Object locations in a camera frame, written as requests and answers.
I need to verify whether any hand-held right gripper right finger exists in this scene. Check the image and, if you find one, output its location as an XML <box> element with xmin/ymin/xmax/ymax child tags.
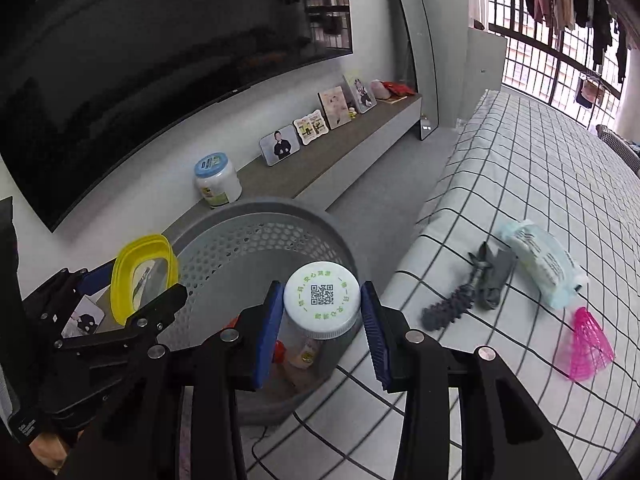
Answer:
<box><xmin>360</xmin><ymin>281</ymin><xmax>583</xmax><ymax>480</ymax></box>

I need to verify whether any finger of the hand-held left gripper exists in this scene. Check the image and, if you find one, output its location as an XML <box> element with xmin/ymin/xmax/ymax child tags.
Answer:
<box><xmin>22</xmin><ymin>262</ymin><xmax>118</xmax><ymax>321</ymax></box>
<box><xmin>52</xmin><ymin>284</ymin><xmax>188</xmax><ymax>361</ymax></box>

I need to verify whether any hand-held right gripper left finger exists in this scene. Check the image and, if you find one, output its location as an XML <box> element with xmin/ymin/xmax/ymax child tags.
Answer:
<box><xmin>60</xmin><ymin>281</ymin><xmax>285</xmax><ymax>480</ymax></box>

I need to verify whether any yellow plastic ring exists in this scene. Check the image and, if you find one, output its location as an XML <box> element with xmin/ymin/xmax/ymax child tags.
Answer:
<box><xmin>110</xmin><ymin>234</ymin><xmax>180</xmax><ymax>327</ymax></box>

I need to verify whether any small bottle with white lid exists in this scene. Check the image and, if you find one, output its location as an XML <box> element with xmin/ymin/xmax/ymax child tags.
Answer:
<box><xmin>279</xmin><ymin>262</ymin><xmax>361</xmax><ymax>370</ymax></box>

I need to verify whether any grey perforated laundry basket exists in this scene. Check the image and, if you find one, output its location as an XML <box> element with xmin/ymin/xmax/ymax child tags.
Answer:
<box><xmin>160</xmin><ymin>197</ymin><xmax>360</xmax><ymax>426</ymax></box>

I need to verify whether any person's left hand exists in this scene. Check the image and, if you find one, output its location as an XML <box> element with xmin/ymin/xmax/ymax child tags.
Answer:
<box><xmin>27</xmin><ymin>432</ymin><xmax>68</xmax><ymax>473</ymax></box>

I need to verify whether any white card with black print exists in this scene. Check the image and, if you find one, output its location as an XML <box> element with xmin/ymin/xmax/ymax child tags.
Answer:
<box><xmin>62</xmin><ymin>295</ymin><xmax>106</xmax><ymax>337</ymax></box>

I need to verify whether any grey spiky toy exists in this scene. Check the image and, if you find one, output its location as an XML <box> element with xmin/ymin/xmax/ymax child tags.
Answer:
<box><xmin>421</xmin><ymin>255</ymin><xmax>488</xmax><ymax>332</ymax></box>

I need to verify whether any grey folded wrapper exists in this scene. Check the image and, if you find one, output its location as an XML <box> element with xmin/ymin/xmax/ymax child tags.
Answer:
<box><xmin>470</xmin><ymin>242</ymin><xmax>518</xmax><ymax>311</ymax></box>

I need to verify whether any white jar with blue lid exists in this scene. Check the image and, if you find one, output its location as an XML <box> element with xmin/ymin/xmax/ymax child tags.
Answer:
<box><xmin>194</xmin><ymin>152</ymin><xmax>243</xmax><ymax>208</ymax></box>

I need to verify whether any light blue tissue packet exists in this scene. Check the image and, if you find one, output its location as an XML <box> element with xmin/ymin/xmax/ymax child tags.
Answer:
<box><xmin>497</xmin><ymin>220</ymin><xmax>590</xmax><ymax>309</ymax></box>

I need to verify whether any grey wooden television console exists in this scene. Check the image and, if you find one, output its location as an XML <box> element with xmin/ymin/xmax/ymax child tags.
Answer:
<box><xmin>20</xmin><ymin>92</ymin><xmax>423</xmax><ymax>323</ymax></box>

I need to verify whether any pink plastic mesh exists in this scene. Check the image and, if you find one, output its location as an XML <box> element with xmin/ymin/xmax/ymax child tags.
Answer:
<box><xmin>552</xmin><ymin>306</ymin><xmax>616</xmax><ymax>381</ymax></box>

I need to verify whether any white checkered bed sheet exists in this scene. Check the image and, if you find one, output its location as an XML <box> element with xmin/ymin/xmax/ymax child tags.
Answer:
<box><xmin>245</xmin><ymin>89</ymin><xmax>640</xmax><ymax>480</ymax></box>

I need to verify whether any grey cabinet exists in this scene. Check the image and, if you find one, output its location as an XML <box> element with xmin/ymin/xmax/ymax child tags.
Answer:
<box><xmin>467</xmin><ymin>27</ymin><xmax>508</xmax><ymax>123</ymax></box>

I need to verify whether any tall leaning mirror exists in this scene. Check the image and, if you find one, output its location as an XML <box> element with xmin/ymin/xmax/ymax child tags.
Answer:
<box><xmin>385</xmin><ymin>0</ymin><xmax>440</xmax><ymax>141</ymax></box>

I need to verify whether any houndstooth cushion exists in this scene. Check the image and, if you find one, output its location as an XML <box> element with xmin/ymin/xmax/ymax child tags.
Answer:
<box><xmin>597</xmin><ymin>125</ymin><xmax>640</xmax><ymax>172</ymax></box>

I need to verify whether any pink garment on rack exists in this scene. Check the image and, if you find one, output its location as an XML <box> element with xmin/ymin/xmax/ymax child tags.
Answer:
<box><xmin>575</xmin><ymin>77</ymin><xmax>608</xmax><ymax>106</ymax></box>

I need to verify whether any black window grille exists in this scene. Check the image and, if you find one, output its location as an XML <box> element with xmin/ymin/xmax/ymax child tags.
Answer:
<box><xmin>470</xmin><ymin>0</ymin><xmax>640</xmax><ymax>131</ymax></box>

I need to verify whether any photo frame of man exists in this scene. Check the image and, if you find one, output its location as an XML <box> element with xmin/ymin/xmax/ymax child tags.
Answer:
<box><xmin>260</xmin><ymin>125</ymin><xmax>301</xmax><ymax>167</ymax></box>

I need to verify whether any scalloped white photo frame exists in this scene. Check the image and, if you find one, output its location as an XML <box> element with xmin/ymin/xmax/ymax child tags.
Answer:
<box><xmin>292</xmin><ymin>114</ymin><xmax>329</xmax><ymax>146</ymax></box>

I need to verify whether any black wall television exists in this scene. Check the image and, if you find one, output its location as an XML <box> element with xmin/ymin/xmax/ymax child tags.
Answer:
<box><xmin>0</xmin><ymin>0</ymin><xmax>353</xmax><ymax>233</ymax></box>

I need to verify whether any child photo frame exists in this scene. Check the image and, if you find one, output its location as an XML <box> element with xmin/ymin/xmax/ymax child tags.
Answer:
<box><xmin>318</xmin><ymin>85</ymin><xmax>353</xmax><ymax>130</ymax></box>

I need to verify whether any photo frame with dark figure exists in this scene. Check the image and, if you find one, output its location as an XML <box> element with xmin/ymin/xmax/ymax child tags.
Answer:
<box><xmin>342</xmin><ymin>75</ymin><xmax>377</xmax><ymax>113</ymax></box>

